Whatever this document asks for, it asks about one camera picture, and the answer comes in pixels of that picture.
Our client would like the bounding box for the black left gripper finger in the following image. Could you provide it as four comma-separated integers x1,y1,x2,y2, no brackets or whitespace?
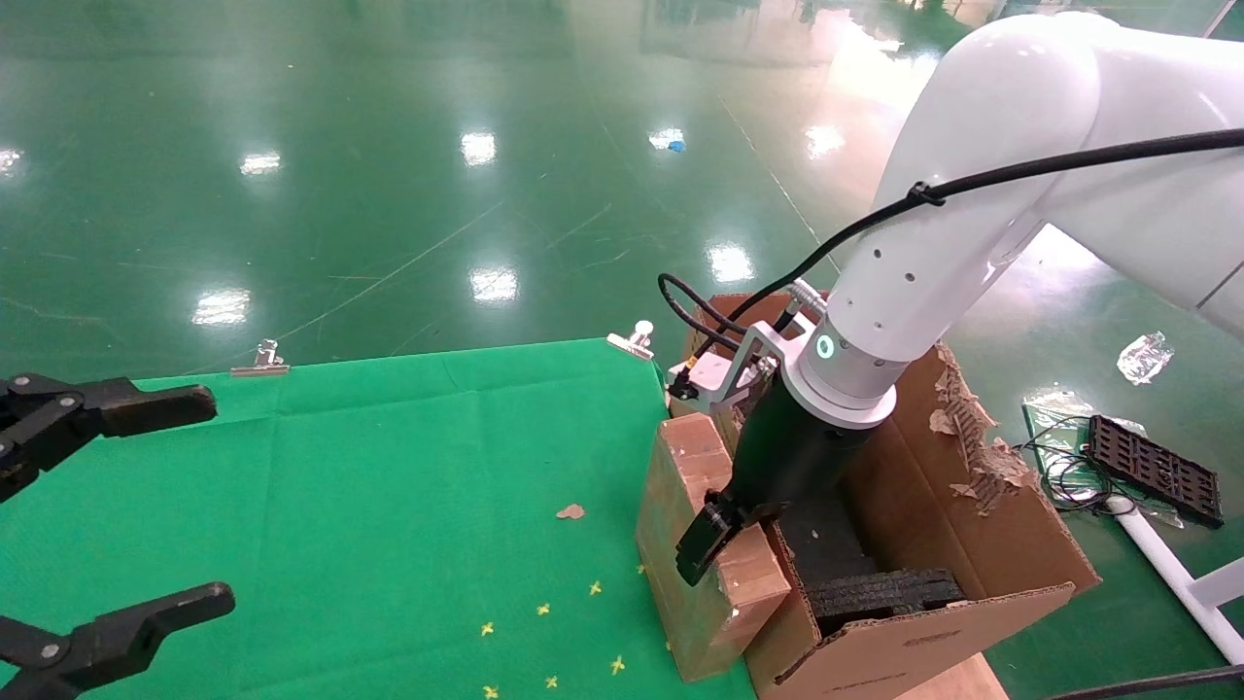
0,372,218,504
0,581,236,700

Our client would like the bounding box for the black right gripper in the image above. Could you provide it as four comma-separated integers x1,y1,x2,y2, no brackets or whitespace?
675,374,876,587

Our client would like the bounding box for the small brown cardboard box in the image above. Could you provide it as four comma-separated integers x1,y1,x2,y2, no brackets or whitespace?
636,413,793,683

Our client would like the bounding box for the large open cardboard carton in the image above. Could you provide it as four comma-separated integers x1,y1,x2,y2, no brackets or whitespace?
680,292,1102,700

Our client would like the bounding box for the flat black foam sheet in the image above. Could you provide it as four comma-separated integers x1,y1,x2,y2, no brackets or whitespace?
777,496,881,584

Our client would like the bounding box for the silver binder clip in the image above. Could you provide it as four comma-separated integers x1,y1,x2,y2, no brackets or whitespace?
607,320,655,362
230,339,291,377

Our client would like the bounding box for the black foam strip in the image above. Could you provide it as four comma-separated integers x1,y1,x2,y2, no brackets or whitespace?
807,569,965,638

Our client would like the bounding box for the green table cloth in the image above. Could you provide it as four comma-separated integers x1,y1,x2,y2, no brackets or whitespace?
0,337,759,700

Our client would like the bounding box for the clear plastic bag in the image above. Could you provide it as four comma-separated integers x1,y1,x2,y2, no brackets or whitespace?
1020,389,1104,458

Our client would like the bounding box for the black perforated tray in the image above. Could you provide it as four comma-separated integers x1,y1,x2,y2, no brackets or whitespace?
1086,415,1225,530

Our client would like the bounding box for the crumpled clear plastic wrap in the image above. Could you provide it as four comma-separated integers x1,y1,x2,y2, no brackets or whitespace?
1117,332,1174,386

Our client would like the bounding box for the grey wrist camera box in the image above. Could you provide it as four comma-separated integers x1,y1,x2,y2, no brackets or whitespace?
667,352,740,414

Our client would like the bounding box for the grey metal camera bracket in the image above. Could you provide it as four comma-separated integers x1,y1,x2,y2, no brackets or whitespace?
714,321,803,409

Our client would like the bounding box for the thin black cable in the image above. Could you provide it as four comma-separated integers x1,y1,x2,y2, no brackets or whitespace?
657,273,749,353

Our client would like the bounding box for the thin black wire bundle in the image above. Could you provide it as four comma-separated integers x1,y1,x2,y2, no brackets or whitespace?
1016,416,1138,514

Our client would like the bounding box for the white stand frame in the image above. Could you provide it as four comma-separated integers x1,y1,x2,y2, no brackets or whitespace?
1113,496,1244,667

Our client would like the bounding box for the thick black sleeved cable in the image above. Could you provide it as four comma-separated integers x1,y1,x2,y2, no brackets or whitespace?
690,128,1244,361

